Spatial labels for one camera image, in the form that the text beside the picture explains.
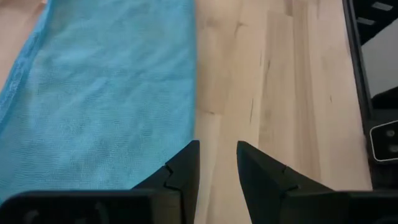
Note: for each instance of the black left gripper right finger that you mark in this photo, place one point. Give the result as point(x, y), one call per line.
point(273, 193)

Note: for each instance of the blue microfiber towel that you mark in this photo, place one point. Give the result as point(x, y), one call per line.
point(93, 93)

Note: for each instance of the black aluminium table frame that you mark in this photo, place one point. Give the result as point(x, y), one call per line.
point(357, 62)

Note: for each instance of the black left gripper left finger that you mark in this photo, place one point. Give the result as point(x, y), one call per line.
point(174, 193)

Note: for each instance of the small silver-edged camera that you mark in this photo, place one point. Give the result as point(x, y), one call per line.
point(385, 143)

